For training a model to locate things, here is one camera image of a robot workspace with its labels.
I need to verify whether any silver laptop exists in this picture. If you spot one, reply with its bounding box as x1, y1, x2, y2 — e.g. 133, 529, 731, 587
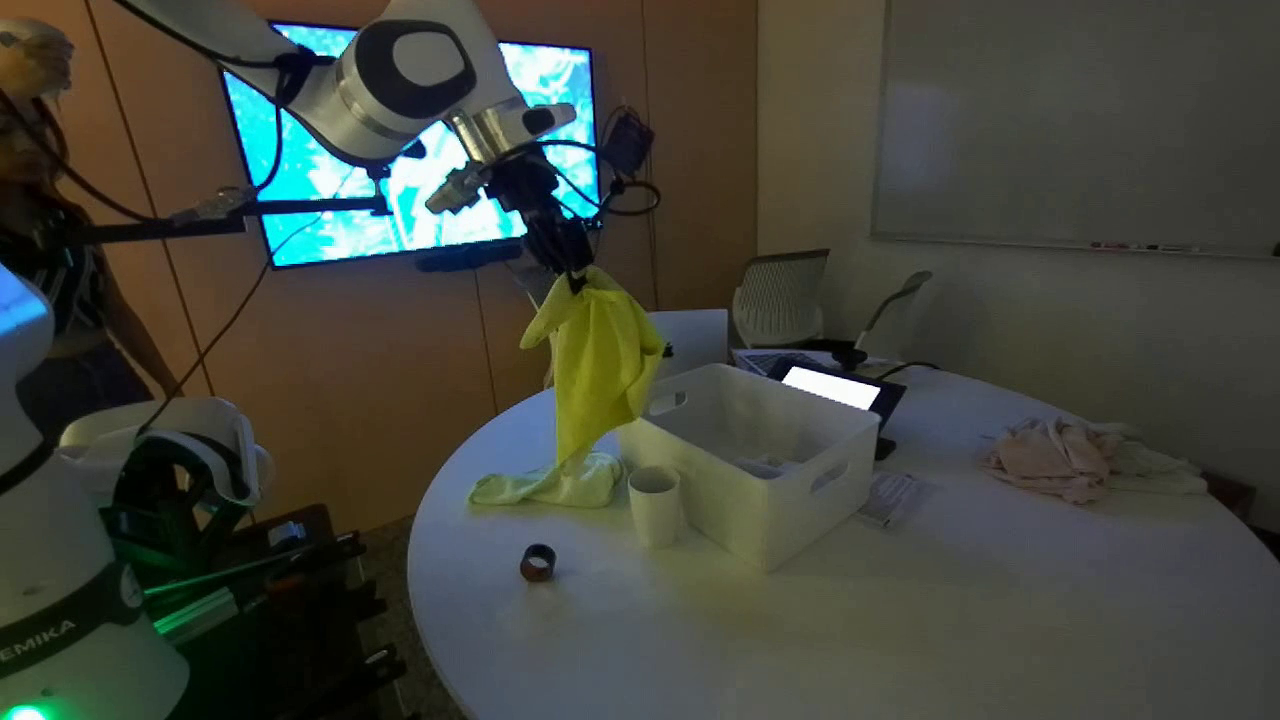
652, 307, 736, 378

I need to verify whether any small clear plastic packet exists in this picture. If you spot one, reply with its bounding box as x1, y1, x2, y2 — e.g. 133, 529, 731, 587
860, 463, 940, 532

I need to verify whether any white VR headset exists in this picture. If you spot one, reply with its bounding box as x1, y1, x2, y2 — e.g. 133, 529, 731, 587
58, 394, 277, 552

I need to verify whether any curved grey chair back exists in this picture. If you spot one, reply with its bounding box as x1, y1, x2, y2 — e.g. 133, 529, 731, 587
854, 268, 936, 359

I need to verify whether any black robot cart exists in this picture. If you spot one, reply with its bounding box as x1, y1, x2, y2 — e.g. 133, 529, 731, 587
104, 500, 405, 720

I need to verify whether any white paper cup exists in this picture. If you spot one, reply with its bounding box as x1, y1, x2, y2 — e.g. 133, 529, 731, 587
623, 461, 690, 552

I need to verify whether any black bag with strap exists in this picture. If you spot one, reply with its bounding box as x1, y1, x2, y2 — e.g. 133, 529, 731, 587
736, 336, 872, 383

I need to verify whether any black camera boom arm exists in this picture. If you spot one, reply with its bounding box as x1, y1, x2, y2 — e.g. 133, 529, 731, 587
58, 189, 392, 253

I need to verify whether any pink cloth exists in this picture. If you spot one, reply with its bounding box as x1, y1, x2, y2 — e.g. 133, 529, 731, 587
989, 412, 1129, 512

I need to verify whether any black wall device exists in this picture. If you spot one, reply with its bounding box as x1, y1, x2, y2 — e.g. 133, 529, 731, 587
605, 106, 659, 180

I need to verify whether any thin black cable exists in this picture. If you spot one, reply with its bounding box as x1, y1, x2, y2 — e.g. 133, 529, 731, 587
133, 253, 271, 443

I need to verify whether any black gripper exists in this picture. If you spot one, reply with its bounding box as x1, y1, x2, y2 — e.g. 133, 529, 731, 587
486, 142, 601, 294

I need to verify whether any small black ring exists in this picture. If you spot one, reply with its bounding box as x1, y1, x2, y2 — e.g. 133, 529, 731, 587
516, 539, 559, 587

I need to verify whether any person in dark clothes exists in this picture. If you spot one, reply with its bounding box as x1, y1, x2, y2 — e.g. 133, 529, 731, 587
0, 15, 185, 451

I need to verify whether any tablet with lit screen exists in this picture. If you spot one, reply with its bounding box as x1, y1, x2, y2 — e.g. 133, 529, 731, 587
777, 359, 912, 463

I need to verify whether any yellow towel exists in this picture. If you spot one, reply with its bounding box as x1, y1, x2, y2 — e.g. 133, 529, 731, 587
516, 266, 674, 472

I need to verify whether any whiteboard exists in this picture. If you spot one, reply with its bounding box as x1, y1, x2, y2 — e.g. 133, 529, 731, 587
872, 0, 1280, 260

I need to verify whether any wall mounted TV monitor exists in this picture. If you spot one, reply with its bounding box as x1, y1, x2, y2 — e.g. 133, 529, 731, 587
216, 13, 609, 276

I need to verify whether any white plastic basket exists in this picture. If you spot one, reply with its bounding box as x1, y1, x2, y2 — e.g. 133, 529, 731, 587
613, 359, 883, 578

